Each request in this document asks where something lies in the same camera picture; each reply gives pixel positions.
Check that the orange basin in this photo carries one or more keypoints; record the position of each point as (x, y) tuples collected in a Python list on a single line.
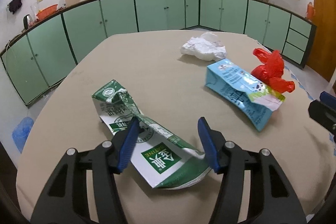
[(45, 13)]

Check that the red plastic bag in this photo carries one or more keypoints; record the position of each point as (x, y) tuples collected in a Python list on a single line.
[(271, 71)]

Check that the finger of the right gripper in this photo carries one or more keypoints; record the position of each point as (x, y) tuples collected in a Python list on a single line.
[(327, 98)]

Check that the blue plastic bag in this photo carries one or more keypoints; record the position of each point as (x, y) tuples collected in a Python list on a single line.
[(21, 132)]

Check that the steel kettle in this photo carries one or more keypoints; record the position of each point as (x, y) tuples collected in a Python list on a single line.
[(27, 21)]

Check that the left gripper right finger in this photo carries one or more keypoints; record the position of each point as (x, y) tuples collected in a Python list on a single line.
[(272, 199)]

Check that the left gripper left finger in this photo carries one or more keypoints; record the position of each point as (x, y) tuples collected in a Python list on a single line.
[(64, 198)]

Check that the brown wooden door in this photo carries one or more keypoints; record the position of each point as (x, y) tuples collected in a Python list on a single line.
[(322, 54)]

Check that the green white milk carton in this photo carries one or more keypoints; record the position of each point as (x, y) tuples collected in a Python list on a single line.
[(162, 158)]

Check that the white crumpled paper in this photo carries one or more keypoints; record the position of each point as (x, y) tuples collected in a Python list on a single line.
[(207, 47)]

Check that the green lower kitchen cabinets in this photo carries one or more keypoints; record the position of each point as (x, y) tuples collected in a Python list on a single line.
[(42, 56)]

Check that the dark towel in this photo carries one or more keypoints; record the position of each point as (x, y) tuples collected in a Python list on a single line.
[(14, 6)]

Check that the orange thermos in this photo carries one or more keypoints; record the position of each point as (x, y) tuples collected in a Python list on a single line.
[(310, 12)]

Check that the light blue milk carton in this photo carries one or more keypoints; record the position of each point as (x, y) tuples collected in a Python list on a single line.
[(253, 97)]

